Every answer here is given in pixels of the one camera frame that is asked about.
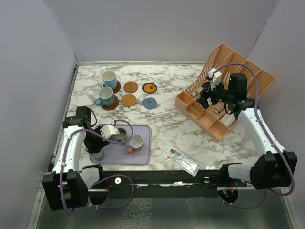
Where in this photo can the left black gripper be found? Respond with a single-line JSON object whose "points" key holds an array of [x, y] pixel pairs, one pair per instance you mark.
{"points": [[96, 146]]}

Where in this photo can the black orange face coaster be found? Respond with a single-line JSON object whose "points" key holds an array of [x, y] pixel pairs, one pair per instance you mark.
{"points": [[149, 88]]}

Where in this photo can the olive green small mug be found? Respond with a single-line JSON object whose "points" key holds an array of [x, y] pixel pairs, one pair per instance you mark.
{"points": [[121, 137]]}

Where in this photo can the peach plastic desk organizer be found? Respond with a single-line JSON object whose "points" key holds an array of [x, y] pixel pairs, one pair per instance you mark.
{"points": [[209, 119]]}

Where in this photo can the blue round coaster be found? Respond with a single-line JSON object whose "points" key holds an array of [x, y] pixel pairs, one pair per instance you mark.
{"points": [[149, 103]]}

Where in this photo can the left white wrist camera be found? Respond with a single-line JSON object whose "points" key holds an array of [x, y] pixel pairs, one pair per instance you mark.
{"points": [[109, 130]]}

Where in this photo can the white paper card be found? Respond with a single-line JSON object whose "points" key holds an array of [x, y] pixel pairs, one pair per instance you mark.
{"points": [[228, 120]]}

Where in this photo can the orange wooden coaster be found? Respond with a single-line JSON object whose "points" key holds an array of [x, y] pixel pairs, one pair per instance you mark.
{"points": [[130, 87]]}

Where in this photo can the light wooden coaster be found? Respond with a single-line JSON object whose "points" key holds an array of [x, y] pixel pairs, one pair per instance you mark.
{"points": [[128, 100]]}

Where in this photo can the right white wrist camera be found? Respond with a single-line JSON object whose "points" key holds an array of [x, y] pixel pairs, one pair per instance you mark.
{"points": [[214, 76]]}

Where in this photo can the grey stapler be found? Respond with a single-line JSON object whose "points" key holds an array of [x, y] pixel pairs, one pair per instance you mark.
{"points": [[196, 93]]}

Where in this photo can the clear plastic packet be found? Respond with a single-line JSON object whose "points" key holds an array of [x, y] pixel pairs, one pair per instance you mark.
{"points": [[182, 160]]}

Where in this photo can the grey white mug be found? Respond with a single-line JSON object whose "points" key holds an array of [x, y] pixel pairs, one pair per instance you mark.
{"points": [[97, 156]]}

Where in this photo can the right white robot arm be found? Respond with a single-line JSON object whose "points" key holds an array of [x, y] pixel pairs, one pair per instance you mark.
{"points": [[275, 166]]}

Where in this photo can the large blue mug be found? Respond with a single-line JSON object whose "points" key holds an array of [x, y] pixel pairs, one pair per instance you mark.
{"points": [[105, 97]]}

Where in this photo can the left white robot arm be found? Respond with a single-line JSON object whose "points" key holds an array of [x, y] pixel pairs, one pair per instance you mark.
{"points": [[66, 187]]}

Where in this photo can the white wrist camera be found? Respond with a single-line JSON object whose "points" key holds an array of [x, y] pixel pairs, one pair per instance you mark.
{"points": [[109, 130], [214, 76]]}

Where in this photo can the dark brown ringed coaster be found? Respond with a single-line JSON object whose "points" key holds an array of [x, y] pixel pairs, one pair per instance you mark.
{"points": [[113, 106]]}

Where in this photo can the lilac plastic tray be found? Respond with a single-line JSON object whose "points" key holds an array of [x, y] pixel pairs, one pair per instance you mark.
{"points": [[118, 154]]}

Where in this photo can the black mounting rail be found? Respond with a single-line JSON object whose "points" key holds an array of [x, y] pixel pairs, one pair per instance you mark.
{"points": [[163, 184]]}

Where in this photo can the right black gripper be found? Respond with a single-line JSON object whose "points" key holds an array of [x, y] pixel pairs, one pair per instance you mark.
{"points": [[203, 99]]}

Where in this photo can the cream white mug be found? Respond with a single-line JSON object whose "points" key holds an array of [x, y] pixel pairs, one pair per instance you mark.
{"points": [[109, 79]]}

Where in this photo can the pink handled white mug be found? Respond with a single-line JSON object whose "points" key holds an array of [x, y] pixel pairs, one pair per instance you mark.
{"points": [[136, 143]]}

